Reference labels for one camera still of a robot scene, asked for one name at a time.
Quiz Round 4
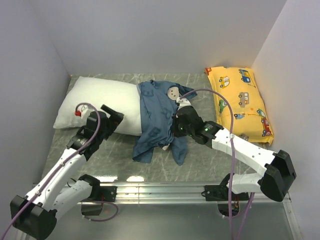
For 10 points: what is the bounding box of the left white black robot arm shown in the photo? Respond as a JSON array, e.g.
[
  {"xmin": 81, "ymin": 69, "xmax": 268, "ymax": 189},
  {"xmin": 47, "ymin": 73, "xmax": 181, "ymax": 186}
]
[{"xmin": 10, "ymin": 103, "xmax": 124, "ymax": 240}]

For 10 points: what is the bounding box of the yellow car print pillow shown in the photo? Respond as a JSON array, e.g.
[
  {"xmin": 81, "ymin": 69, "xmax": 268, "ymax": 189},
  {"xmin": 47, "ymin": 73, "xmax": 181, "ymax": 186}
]
[{"xmin": 204, "ymin": 66, "xmax": 275, "ymax": 145}]

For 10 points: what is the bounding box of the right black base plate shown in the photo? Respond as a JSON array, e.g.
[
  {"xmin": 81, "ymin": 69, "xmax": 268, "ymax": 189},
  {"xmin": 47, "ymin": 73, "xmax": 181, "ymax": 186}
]
[{"xmin": 201, "ymin": 185, "xmax": 250, "ymax": 202}]

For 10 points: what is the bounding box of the white pillow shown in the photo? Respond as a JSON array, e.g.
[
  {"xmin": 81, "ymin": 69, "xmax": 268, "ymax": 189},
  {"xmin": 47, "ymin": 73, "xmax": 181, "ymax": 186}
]
[{"xmin": 53, "ymin": 76, "xmax": 142, "ymax": 136}]

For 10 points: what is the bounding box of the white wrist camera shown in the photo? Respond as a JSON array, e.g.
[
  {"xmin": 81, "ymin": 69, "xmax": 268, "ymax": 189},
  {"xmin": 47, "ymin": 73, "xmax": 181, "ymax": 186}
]
[
  {"xmin": 175, "ymin": 97, "xmax": 191, "ymax": 110},
  {"xmin": 74, "ymin": 104, "xmax": 93, "ymax": 119}
]

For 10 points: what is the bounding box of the aluminium mounting rail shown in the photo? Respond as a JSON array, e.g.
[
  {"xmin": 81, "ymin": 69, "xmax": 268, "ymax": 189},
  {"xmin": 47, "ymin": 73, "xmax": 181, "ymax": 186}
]
[{"xmin": 100, "ymin": 182, "xmax": 216, "ymax": 205}]

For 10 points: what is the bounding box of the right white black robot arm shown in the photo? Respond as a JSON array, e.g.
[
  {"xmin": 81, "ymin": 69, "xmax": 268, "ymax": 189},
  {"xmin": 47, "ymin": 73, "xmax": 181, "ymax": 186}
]
[{"xmin": 173, "ymin": 106, "xmax": 297, "ymax": 202}]

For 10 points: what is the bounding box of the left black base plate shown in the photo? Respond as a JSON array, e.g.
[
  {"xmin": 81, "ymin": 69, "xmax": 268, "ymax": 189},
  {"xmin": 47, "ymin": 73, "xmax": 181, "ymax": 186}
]
[{"xmin": 85, "ymin": 185, "xmax": 117, "ymax": 203}]

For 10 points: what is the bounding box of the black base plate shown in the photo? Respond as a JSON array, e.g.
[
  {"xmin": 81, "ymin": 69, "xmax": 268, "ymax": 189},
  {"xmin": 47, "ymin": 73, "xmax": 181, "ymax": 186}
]
[
  {"xmin": 85, "ymin": 185, "xmax": 117, "ymax": 203},
  {"xmin": 201, "ymin": 185, "xmax": 250, "ymax": 202}
]

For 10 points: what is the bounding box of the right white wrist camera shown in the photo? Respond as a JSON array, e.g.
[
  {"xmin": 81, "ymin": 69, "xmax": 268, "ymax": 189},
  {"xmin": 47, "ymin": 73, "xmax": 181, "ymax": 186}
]
[{"xmin": 175, "ymin": 97, "xmax": 191, "ymax": 110}]

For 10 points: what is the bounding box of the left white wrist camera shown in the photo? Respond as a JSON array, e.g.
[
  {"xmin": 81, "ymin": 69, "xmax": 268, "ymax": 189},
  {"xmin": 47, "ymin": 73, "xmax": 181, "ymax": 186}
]
[{"xmin": 74, "ymin": 104, "xmax": 93, "ymax": 119}]

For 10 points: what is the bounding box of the blue cartoon mouse pillowcase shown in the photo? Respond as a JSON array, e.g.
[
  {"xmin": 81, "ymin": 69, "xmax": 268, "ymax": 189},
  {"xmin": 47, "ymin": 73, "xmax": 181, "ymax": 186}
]
[{"xmin": 132, "ymin": 80, "xmax": 197, "ymax": 166}]

